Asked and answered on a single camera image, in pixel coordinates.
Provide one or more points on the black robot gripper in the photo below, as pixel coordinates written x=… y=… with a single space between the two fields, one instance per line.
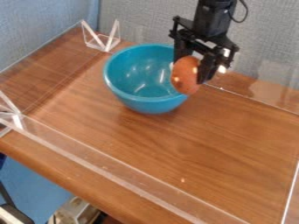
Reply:
x=203 y=35

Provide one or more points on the brown toy mushroom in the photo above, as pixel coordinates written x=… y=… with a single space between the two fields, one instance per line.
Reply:
x=184 y=75

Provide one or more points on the blue plastic bowl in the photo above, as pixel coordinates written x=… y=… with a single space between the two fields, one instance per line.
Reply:
x=137 y=76

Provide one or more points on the clear acrylic back barrier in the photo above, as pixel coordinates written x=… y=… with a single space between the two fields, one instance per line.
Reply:
x=263 y=80

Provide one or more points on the clear acrylic barrier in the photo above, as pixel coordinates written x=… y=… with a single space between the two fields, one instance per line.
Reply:
x=263 y=80
x=148 y=187

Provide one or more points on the clear acrylic front barrier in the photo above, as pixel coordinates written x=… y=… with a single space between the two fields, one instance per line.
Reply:
x=148 y=187

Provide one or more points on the white box under table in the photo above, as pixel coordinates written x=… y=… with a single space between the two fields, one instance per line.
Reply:
x=76 y=211

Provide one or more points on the dark stand under table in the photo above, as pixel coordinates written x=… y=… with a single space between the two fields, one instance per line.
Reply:
x=9 y=214

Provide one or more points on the clear acrylic corner bracket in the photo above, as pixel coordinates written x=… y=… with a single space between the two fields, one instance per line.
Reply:
x=100 y=41

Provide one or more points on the clear acrylic left bracket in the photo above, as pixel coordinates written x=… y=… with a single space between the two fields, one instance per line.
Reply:
x=10 y=115

